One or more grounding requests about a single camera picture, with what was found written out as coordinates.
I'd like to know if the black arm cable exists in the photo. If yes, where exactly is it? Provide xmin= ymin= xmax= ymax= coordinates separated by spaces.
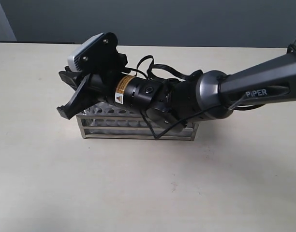
xmin=135 ymin=43 xmax=296 ymax=141

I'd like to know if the stainless steel test tube rack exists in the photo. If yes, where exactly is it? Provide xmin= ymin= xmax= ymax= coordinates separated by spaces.
xmin=75 ymin=101 xmax=200 ymax=141

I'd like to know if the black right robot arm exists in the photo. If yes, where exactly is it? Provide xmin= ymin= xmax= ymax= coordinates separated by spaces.
xmin=57 ymin=32 xmax=296 ymax=133

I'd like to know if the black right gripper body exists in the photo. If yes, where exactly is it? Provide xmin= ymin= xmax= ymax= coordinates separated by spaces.
xmin=87 ymin=72 xmax=163 ymax=111

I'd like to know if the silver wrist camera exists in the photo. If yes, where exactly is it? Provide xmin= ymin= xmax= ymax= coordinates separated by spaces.
xmin=67 ymin=32 xmax=128 ymax=73

